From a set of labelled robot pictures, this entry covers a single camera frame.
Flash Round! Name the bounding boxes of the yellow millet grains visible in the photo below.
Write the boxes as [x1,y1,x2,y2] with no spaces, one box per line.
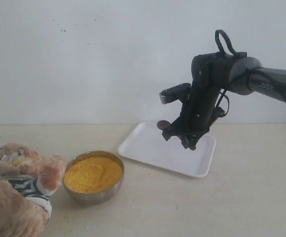
[64,157,123,194]

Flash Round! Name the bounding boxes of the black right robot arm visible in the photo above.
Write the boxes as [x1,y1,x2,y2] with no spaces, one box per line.
[157,53,286,150]

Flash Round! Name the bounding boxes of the dark brown wooden spoon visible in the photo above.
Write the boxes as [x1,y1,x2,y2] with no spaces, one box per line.
[156,120,171,130]

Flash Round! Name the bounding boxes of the steel bowl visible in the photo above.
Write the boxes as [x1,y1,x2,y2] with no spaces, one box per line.
[63,151,125,205]

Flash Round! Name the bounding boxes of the white rectangular tray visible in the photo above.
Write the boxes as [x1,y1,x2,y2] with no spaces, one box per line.
[117,122,216,178]

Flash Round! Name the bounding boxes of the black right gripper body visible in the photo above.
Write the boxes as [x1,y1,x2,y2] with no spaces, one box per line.
[171,103,218,135]

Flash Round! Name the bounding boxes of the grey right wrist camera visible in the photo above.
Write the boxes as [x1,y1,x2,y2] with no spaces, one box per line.
[159,83,191,104]

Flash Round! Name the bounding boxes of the beige teddy bear striped shirt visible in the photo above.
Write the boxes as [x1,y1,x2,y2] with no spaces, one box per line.
[0,143,66,237]

